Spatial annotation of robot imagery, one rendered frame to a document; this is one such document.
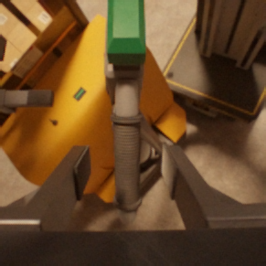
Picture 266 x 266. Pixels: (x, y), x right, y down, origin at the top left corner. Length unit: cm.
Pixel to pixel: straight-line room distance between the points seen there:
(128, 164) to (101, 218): 152
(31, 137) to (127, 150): 76
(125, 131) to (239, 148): 145
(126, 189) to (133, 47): 17
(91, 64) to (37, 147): 44
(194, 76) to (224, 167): 72
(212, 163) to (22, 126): 130
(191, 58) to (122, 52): 131
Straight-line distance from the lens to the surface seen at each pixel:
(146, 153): 115
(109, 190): 130
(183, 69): 144
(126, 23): 20
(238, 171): 161
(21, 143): 99
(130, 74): 22
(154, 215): 161
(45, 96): 35
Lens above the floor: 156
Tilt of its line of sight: 71 degrees down
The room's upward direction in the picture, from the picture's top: 50 degrees counter-clockwise
